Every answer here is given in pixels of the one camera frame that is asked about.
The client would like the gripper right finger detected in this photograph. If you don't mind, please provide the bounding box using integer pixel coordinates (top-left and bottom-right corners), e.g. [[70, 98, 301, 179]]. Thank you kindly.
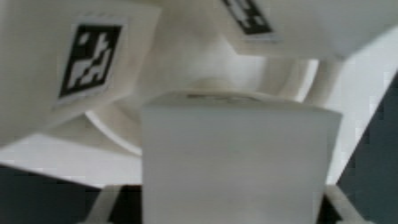
[[324, 185, 372, 224]]

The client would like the white L-shaped fence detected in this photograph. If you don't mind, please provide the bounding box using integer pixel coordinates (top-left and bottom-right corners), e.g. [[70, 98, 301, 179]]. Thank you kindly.
[[0, 27, 398, 187]]

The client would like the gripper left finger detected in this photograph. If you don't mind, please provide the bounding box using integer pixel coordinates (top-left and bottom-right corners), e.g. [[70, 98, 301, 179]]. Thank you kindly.
[[81, 185, 122, 224]]

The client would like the white round stool seat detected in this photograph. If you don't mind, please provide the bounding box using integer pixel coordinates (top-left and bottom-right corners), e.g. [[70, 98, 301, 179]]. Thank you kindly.
[[85, 0, 319, 155]]

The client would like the white stool leg with peg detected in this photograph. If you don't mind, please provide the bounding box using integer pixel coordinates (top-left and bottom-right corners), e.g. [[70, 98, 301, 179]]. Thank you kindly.
[[0, 0, 161, 147]]

